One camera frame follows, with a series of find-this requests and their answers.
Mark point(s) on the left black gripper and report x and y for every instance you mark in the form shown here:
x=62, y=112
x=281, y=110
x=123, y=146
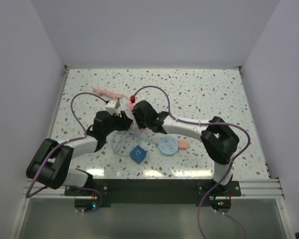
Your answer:
x=123, y=121

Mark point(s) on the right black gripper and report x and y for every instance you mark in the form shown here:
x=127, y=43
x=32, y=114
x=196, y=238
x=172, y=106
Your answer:
x=141, y=126

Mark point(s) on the pink power strip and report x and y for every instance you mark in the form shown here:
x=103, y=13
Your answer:
x=112, y=95

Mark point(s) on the orange pink plug adapter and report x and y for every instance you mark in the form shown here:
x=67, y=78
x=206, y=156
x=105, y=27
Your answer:
x=182, y=145

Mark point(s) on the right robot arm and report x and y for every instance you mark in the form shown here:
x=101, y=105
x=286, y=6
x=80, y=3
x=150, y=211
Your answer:
x=219, y=140

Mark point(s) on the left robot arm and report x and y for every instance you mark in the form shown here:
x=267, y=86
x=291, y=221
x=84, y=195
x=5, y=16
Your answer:
x=51, y=164

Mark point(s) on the blue cube socket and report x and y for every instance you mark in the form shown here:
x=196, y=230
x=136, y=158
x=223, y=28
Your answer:
x=138, y=154

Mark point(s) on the blue round socket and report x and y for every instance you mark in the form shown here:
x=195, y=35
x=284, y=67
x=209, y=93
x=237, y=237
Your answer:
x=168, y=146

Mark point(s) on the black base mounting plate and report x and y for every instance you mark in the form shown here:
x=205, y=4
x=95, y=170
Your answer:
x=140, y=191

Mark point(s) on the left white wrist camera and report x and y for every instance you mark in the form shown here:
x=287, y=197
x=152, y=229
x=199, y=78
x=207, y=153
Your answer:
x=112, y=107

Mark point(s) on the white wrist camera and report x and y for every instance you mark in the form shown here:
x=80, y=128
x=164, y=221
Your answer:
x=132, y=99
x=112, y=107

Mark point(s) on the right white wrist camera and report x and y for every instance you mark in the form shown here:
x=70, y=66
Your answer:
x=132, y=99

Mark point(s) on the aluminium front rail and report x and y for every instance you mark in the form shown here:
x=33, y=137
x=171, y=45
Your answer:
x=262, y=189

